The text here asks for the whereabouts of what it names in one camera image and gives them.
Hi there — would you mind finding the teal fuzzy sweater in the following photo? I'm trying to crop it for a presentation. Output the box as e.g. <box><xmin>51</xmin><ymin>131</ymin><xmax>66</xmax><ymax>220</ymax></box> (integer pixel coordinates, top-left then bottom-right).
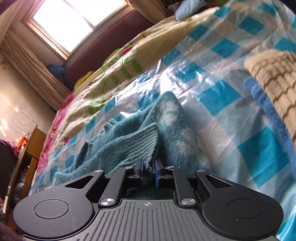
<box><xmin>53</xmin><ymin>91</ymin><xmax>211</xmax><ymax>199</ymax></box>

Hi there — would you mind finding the wooden side cabinet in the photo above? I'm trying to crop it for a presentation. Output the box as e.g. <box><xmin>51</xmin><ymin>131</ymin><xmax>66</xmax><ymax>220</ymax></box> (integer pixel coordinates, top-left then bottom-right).
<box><xmin>4</xmin><ymin>126</ymin><xmax>46</xmax><ymax>231</ymax></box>

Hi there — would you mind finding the black speaker box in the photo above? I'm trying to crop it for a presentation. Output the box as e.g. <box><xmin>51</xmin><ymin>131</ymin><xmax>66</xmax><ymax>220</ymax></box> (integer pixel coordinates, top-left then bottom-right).
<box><xmin>0</xmin><ymin>141</ymin><xmax>18</xmax><ymax>200</ymax></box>

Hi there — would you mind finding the blue folded garment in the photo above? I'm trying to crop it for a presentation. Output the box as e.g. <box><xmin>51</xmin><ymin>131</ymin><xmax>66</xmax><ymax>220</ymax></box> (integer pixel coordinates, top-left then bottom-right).
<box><xmin>244</xmin><ymin>77</ymin><xmax>295</xmax><ymax>179</ymax></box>

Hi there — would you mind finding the blue checkered plastic sheet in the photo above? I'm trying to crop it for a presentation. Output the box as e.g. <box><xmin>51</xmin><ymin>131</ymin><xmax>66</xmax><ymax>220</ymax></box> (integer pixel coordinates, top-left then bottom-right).
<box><xmin>30</xmin><ymin>1</ymin><xmax>295</xmax><ymax>240</ymax></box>

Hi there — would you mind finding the blue plastic bag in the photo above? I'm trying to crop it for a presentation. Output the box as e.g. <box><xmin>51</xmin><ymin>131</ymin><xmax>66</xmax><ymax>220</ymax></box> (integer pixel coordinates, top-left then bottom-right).
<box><xmin>46</xmin><ymin>64</ymin><xmax>67</xmax><ymax>84</ymax></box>

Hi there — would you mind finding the yellow green cushion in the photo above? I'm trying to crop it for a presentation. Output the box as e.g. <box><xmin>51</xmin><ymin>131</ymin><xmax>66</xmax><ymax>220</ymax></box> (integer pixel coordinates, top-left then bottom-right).
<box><xmin>103</xmin><ymin>48</ymin><xmax>120</xmax><ymax>65</ymax></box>

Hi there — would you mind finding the floral colourful quilt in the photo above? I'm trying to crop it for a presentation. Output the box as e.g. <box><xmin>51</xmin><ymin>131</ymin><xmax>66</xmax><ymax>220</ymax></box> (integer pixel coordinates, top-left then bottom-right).
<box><xmin>36</xmin><ymin>6</ymin><xmax>219</xmax><ymax>173</ymax></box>

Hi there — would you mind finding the beige curtain left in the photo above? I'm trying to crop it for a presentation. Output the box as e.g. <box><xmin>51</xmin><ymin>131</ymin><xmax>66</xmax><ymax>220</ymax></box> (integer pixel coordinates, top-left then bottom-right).
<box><xmin>1</xmin><ymin>30</ymin><xmax>70</xmax><ymax>110</ymax></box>

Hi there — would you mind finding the beige curtain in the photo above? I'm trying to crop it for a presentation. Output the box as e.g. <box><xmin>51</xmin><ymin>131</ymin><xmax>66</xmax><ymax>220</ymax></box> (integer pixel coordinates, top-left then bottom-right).
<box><xmin>1</xmin><ymin>30</ymin><xmax>70</xmax><ymax>110</ymax></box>
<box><xmin>125</xmin><ymin>0</ymin><xmax>180</xmax><ymax>24</ymax></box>

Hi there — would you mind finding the beige brown striped garment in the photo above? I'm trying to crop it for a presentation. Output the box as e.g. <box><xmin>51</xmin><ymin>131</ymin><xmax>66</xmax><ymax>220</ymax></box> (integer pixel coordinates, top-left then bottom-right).
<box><xmin>244</xmin><ymin>49</ymin><xmax>295</xmax><ymax>144</ymax></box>

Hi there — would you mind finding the window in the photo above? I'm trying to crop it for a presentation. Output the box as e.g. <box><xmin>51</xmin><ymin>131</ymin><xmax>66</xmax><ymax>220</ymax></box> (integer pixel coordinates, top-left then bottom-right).
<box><xmin>21</xmin><ymin>0</ymin><xmax>134</xmax><ymax>62</ymax></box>

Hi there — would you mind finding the beige curtain right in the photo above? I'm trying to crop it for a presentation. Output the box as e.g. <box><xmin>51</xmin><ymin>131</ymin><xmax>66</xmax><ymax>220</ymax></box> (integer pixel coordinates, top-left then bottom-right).
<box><xmin>125</xmin><ymin>0</ymin><xmax>180</xmax><ymax>24</ymax></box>

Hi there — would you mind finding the blue grey pillow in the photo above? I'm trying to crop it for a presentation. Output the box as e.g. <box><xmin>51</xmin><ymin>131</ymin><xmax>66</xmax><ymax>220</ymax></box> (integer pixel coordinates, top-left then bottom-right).
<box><xmin>175</xmin><ymin>0</ymin><xmax>207</xmax><ymax>21</ymax></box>

